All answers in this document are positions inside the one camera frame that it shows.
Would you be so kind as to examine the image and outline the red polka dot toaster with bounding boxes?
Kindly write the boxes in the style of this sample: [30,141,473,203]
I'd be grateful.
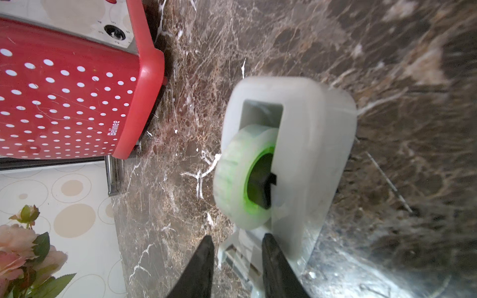
[1,1,165,160]

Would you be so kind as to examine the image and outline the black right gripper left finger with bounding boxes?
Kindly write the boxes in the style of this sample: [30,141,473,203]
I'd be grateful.
[167,235,214,298]

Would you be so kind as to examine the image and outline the metal kitchen tongs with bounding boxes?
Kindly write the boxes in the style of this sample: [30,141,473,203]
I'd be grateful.
[104,155,123,197]

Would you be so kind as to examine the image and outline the pink artificial flower bouquet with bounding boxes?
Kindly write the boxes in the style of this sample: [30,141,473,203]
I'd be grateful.
[1,205,76,298]

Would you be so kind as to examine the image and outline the green core tape roll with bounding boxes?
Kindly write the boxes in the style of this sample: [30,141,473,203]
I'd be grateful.
[213,124,278,230]

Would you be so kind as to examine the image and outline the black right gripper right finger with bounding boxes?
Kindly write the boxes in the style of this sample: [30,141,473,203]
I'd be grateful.
[262,233,310,298]

